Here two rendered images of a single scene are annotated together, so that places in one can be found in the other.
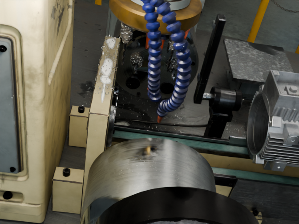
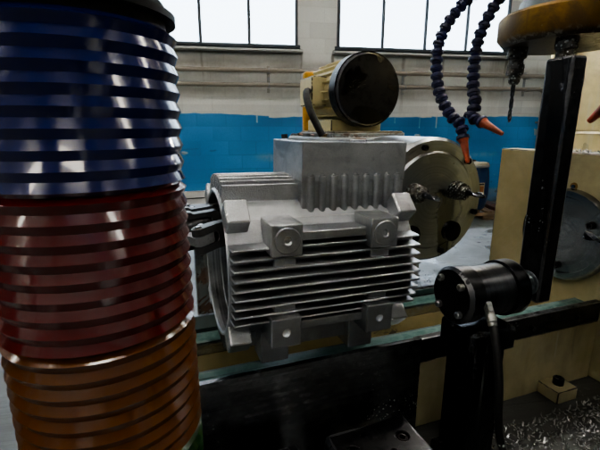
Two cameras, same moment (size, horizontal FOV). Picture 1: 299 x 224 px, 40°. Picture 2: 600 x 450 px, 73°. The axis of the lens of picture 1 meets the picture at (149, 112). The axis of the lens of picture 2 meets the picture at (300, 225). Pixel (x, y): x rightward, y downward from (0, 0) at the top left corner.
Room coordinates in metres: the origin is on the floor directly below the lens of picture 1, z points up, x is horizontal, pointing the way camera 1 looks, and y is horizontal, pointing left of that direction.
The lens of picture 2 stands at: (1.25, -0.48, 1.18)
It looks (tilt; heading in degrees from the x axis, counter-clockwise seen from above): 14 degrees down; 166
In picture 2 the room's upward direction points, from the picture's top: straight up
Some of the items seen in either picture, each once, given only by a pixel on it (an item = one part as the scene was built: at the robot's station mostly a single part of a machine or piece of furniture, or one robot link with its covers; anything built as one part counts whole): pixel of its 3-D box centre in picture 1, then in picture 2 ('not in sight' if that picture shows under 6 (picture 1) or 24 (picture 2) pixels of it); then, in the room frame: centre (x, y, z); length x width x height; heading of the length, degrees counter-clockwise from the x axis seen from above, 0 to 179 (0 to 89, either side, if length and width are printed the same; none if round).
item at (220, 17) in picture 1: (208, 62); (546, 186); (0.91, -0.12, 1.12); 0.04 x 0.03 x 0.26; 96
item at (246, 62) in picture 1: (254, 74); not in sight; (1.33, -0.36, 0.86); 0.27 x 0.24 x 0.12; 6
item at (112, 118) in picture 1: (113, 116); (562, 234); (0.75, 0.08, 1.02); 0.15 x 0.02 x 0.15; 6
